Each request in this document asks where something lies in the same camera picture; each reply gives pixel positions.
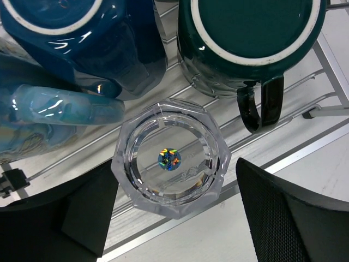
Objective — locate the clear faceted glass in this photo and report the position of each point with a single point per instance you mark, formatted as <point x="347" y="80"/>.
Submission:
<point x="171" y="159"/>

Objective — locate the light blue butterfly mug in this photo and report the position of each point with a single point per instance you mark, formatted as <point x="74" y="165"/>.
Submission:
<point x="41" y="113"/>

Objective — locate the dark teal mug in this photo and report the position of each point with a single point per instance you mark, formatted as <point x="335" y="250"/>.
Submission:
<point x="241" y="49"/>

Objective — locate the dark blue faceted mug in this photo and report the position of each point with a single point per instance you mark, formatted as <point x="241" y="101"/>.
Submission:
<point x="109" y="48"/>

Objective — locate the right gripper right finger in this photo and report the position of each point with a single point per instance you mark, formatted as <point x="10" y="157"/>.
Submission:
<point x="288" y="222"/>

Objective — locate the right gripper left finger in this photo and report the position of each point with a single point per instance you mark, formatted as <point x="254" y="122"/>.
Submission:
<point x="68" y="222"/>

